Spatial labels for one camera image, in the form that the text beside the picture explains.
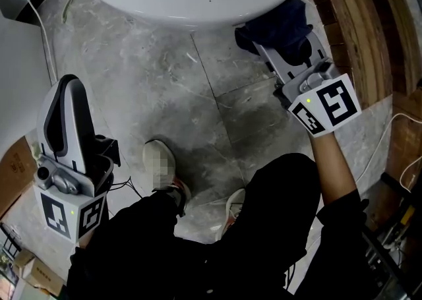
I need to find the person's black clothed body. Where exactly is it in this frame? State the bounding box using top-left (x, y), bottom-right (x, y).
top-left (65, 152), bottom-right (380, 300)

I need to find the dark purple cloth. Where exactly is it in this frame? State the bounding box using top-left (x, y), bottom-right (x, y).
top-left (234, 0), bottom-right (314, 65)

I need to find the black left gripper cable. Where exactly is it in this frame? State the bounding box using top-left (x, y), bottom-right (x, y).
top-left (108, 176), bottom-right (142, 199)

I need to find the person's left forearm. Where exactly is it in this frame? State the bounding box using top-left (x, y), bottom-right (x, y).
top-left (78, 225), bottom-right (96, 249)

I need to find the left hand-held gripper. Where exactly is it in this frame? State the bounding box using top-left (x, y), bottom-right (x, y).
top-left (32, 74), bottom-right (121, 245)

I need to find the white closed-lid toilet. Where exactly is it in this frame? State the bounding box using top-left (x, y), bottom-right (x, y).
top-left (0, 15), bottom-right (57, 161)

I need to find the grey water hose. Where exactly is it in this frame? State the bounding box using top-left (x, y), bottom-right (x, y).
top-left (61, 0), bottom-right (83, 24)

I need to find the dark wooden platform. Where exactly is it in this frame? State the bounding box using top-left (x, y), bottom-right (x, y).
top-left (303, 0), bottom-right (422, 110)

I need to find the small cardboard box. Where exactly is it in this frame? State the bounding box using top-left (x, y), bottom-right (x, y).
top-left (11, 248), bottom-right (65, 297)

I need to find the large cardboard box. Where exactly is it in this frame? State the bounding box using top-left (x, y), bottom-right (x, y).
top-left (0, 136), bottom-right (38, 219)

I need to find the person's right forearm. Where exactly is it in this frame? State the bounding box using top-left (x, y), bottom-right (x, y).
top-left (308, 129), bottom-right (359, 207)

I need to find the black metal rack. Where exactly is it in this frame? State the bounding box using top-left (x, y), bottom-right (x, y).
top-left (361, 171), bottom-right (422, 300)

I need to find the person's right white shoe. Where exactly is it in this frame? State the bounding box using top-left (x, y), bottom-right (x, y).
top-left (214, 188), bottom-right (247, 243)

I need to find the white power strip cable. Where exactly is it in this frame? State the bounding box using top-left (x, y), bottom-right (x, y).
top-left (355, 112), bottom-right (422, 194)

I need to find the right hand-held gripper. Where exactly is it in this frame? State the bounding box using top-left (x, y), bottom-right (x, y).
top-left (252, 32), bottom-right (363, 138)

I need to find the brown wooden plank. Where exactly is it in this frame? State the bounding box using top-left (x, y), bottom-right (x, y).
top-left (362, 90), bottom-right (422, 227)

